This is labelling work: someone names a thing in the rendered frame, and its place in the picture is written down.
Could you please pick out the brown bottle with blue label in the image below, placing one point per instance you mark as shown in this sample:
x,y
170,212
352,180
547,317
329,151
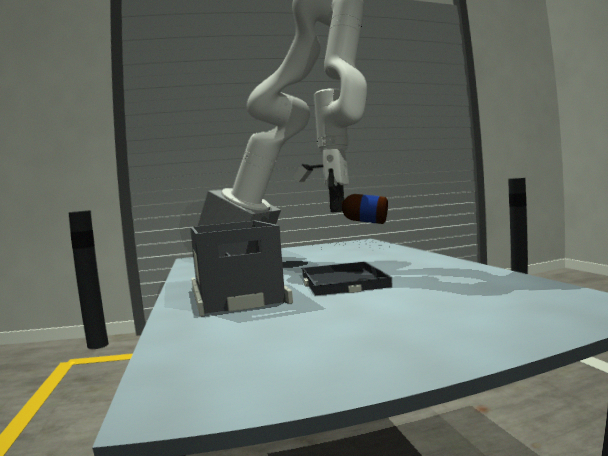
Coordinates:
x,y
365,208

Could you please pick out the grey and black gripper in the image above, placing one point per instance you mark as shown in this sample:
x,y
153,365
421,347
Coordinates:
x,y
335,172

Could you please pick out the dark grey crate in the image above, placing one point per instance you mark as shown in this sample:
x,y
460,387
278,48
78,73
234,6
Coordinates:
x,y
242,268

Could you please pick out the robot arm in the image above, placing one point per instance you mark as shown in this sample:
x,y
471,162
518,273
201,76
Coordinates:
x,y
334,109

